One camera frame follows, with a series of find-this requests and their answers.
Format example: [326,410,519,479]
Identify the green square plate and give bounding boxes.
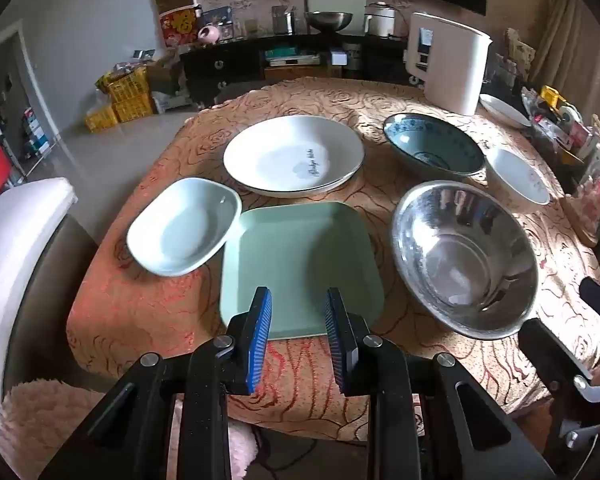
[219,201,385,340]

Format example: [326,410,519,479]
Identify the small white floral bowl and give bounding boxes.
[485,148,551,206]

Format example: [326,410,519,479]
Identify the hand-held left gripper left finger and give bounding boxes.
[40,286,274,480]

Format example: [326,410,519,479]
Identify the white plastic container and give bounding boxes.
[405,11,493,116]

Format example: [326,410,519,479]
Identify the white oval dish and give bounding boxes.
[126,177,243,277]

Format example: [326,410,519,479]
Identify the yellow plastic crate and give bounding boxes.
[112,92,154,123]
[85,106,120,133]
[97,66,151,103]

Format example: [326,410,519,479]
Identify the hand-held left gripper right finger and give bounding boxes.
[325,287,556,480]

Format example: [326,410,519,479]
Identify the large white round plate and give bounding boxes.
[223,115,365,198]

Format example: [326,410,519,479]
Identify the white shallow plate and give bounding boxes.
[479,93,532,129]

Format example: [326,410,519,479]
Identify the rose patterned tablecloth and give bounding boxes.
[65,76,600,441]

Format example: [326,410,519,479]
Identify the large stainless steel bowl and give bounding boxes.
[391,180,539,341]

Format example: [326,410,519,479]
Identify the deep steel basin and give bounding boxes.
[304,11,354,35]

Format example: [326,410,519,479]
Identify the black cabinet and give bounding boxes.
[180,35,426,108]

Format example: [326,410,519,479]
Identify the blue patterned ceramic bowl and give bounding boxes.
[383,112,485,181]

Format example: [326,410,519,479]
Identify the metal storage rack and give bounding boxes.
[0,72,61,163]

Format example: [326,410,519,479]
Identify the red gift box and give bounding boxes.
[158,5,202,48]

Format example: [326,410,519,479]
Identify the metal canister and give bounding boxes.
[271,5,298,36]

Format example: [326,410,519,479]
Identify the teal box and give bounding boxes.
[265,45,321,67]

